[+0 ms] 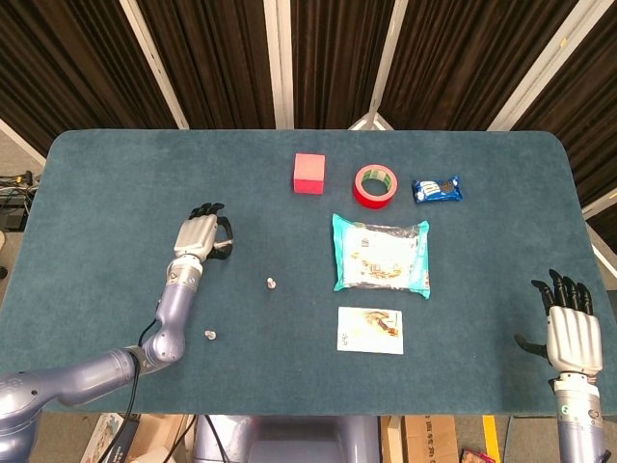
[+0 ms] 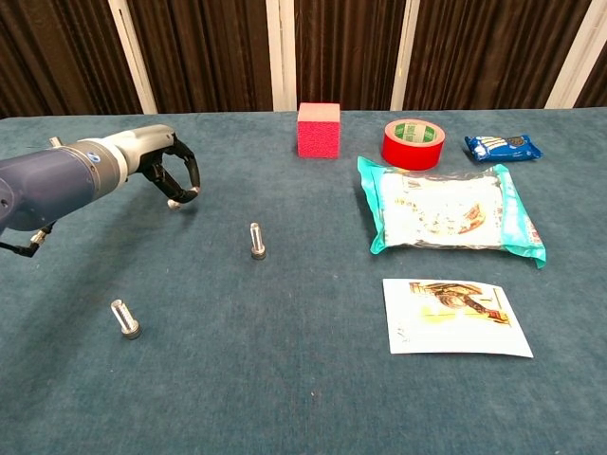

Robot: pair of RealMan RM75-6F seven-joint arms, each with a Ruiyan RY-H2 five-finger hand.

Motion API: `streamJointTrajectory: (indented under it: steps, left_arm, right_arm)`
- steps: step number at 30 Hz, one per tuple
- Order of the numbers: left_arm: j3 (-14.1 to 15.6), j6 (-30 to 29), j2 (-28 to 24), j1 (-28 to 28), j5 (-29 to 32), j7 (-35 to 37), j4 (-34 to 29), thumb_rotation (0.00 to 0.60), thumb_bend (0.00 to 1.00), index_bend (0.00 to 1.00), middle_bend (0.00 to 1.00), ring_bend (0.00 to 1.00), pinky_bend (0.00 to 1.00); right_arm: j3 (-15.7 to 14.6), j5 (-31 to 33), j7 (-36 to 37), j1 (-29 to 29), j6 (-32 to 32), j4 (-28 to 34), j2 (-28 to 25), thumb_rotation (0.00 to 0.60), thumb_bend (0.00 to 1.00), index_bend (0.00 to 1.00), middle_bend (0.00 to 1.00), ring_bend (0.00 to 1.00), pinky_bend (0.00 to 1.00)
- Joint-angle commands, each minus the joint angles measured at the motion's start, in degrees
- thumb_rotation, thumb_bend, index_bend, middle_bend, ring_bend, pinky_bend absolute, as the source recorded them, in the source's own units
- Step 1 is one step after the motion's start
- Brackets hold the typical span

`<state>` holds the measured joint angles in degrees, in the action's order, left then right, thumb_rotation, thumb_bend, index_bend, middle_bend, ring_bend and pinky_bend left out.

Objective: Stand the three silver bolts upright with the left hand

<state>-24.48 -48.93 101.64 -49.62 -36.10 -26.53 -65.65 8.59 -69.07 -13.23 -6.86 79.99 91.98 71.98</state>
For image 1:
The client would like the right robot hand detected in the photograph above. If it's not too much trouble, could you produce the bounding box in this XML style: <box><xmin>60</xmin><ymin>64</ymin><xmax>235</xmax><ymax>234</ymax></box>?
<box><xmin>514</xmin><ymin>268</ymin><xmax>604</xmax><ymax>375</ymax></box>

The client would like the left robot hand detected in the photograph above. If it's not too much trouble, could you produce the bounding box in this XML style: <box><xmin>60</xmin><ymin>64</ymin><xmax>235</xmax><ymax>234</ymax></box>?
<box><xmin>172</xmin><ymin>201</ymin><xmax>236</xmax><ymax>262</ymax></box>

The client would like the teal felt table cover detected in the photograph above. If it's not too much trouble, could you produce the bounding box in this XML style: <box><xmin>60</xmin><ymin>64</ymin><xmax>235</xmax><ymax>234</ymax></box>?
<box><xmin>0</xmin><ymin>128</ymin><xmax>609</xmax><ymax>419</ymax></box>

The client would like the pink red foam cube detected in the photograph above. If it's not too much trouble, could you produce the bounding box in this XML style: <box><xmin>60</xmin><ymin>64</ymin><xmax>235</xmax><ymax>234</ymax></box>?
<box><xmin>292</xmin><ymin>152</ymin><xmax>327</xmax><ymax>195</ymax></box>

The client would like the red tape roll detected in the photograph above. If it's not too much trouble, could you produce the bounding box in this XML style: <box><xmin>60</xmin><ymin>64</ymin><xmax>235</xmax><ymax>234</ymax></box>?
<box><xmin>352</xmin><ymin>163</ymin><xmax>399</xmax><ymax>211</ymax></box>

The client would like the brown cardboard box with print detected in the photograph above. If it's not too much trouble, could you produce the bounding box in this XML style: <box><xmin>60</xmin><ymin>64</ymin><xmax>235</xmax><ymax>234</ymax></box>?
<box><xmin>403</xmin><ymin>415</ymin><xmax>459</xmax><ymax>463</ymax></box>

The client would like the dark brown pleated curtain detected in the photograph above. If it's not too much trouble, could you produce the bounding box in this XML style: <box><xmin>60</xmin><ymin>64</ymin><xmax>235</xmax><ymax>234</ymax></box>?
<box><xmin>0</xmin><ymin>0</ymin><xmax>617</xmax><ymax>237</ymax></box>

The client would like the teal white snack bag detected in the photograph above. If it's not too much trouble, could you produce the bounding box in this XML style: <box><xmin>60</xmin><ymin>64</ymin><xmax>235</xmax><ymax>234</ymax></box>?
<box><xmin>331</xmin><ymin>213</ymin><xmax>432</xmax><ymax>299</ymax></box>

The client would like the white printed card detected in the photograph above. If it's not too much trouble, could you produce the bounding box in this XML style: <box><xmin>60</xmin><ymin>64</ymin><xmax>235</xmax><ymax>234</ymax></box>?
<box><xmin>335</xmin><ymin>306</ymin><xmax>404</xmax><ymax>356</ymax></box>

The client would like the plain brown cardboard box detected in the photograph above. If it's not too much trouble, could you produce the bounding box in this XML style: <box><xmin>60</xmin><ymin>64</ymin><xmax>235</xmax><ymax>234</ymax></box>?
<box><xmin>127</xmin><ymin>413</ymin><xmax>194</xmax><ymax>463</ymax></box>

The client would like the blue cookie packet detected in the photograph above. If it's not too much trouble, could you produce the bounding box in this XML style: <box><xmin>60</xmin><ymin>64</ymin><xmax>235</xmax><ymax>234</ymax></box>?
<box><xmin>411</xmin><ymin>175</ymin><xmax>465</xmax><ymax>205</ymax></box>

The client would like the light wooden plank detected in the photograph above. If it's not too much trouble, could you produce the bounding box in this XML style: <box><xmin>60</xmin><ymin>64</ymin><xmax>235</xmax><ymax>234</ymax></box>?
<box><xmin>380</xmin><ymin>415</ymin><xmax>405</xmax><ymax>463</ymax></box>

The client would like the white blue printed box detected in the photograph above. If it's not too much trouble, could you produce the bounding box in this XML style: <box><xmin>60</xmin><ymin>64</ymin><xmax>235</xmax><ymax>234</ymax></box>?
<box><xmin>79</xmin><ymin>413</ymin><xmax>142</xmax><ymax>463</ymax></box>

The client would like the grey blue robot torso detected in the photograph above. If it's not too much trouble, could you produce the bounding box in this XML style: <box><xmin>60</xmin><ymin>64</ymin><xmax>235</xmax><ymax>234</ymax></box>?
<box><xmin>192</xmin><ymin>414</ymin><xmax>382</xmax><ymax>463</ymax></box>

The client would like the white frame post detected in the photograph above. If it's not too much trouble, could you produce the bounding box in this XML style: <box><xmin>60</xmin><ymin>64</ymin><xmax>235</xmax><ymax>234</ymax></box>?
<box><xmin>580</xmin><ymin>190</ymin><xmax>617</xmax><ymax>274</ymax></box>
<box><xmin>0</xmin><ymin>118</ymin><xmax>48</xmax><ymax>166</ymax></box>
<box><xmin>263</xmin><ymin>0</ymin><xmax>295</xmax><ymax>130</ymax></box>
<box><xmin>346</xmin><ymin>0</ymin><xmax>410</xmax><ymax>132</ymax></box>
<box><xmin>486</xmin><ymin>0</ymin><xmax>593</xmax><ymax>132</ymax></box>
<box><xmin>119</xmin><ymin>0</ymin><xmax>190</xmax><ymax>130</ymax></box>

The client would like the black equipment with cables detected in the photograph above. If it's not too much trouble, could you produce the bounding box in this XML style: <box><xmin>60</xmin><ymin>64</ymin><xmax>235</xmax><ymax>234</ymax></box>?
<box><xmin>0</xmin><ymin>171</ymin><xmax>38</xmax><ymax>231</ymax></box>

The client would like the black cable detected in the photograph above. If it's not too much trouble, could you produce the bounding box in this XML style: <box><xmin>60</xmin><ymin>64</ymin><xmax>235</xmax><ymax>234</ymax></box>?
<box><xmin>204</xmin><ymin>414</ymin><xmax>230</xmax><ymax>463</ymax></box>

